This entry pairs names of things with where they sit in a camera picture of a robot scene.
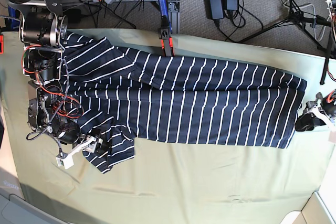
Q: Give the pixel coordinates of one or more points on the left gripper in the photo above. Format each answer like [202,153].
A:
[319,112]

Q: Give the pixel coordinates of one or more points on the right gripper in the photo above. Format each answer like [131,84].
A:
[92,143]

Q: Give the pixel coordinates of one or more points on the navy white striped T-shirt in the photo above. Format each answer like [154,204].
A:
[129,93]

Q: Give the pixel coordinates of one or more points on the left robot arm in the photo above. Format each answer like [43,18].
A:
[330,47]

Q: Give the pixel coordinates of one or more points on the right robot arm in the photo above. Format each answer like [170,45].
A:
[52,111]

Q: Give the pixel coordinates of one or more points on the grey plastic bin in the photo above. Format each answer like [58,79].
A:
[14,209]

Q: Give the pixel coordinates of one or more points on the blue orange centre clamp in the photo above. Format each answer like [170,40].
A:
[165,30]

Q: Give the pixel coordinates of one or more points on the blue orange clamp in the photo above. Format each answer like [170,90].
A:
[12,22]
[165,30]

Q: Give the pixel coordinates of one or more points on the blue orange left clamp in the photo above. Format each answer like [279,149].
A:
[12,22]

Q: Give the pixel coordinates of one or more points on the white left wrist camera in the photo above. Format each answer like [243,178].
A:
[332,137]

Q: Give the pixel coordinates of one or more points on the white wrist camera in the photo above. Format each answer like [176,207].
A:
[66,161]
[332,137]

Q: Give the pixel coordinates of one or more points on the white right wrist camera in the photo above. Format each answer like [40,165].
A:
[66,161]

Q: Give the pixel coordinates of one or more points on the black camera tripod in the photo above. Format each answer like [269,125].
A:
[295,17]

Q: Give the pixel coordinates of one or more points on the aluminium frame post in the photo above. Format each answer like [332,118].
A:
[174,7]

